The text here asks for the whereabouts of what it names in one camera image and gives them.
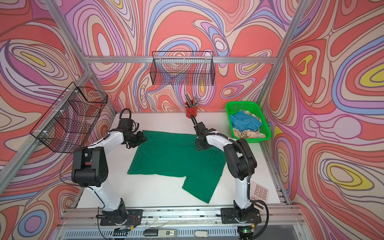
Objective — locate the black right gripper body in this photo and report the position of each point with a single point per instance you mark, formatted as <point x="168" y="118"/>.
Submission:
<point x="201" y="146"/>

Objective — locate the black wire basket left wall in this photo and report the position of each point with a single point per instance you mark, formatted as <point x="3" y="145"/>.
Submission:
<point x="70" y="120"/>

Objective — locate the teal blue t shirt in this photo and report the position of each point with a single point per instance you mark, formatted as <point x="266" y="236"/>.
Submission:
<point x="245" y="120"/>

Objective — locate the black wire basket wall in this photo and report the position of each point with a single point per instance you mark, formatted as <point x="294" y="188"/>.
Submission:
<point x="70" y="120"/>
<point x="183" y="68"/>

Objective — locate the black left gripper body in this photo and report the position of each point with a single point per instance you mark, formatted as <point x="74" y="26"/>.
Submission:
<point x="136" y="139"/>

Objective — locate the black wire basket back wall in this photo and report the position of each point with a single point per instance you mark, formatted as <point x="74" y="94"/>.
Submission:
<point x="183" y="68"/>

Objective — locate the pink calculator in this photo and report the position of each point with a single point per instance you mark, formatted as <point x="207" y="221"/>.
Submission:
<point x="258" y="192"/>

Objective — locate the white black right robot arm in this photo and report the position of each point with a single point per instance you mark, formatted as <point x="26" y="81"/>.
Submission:
<point x="241" y="164"/>

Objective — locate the green t shirt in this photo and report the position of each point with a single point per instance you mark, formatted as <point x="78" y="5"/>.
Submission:
<point x="176" y="155"/>

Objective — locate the red utensil cup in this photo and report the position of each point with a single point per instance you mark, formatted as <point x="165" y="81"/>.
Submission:
<point x="191" y="111"/>

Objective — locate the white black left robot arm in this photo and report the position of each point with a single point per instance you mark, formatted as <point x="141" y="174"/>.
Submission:
<point x="90" y="170"/>

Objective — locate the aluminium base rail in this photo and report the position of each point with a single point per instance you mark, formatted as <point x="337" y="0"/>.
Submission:
<point x="283" y="222"/>

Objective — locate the beige patterned t shirt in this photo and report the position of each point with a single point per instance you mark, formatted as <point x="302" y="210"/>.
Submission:
<point x="249" y="134"/>

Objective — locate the green plastic basket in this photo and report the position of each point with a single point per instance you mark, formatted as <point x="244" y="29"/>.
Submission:
<point x="234" y="107"/>

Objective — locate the metal utensils in cup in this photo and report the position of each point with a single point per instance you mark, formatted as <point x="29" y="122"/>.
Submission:
<point x="192" y="102"/>

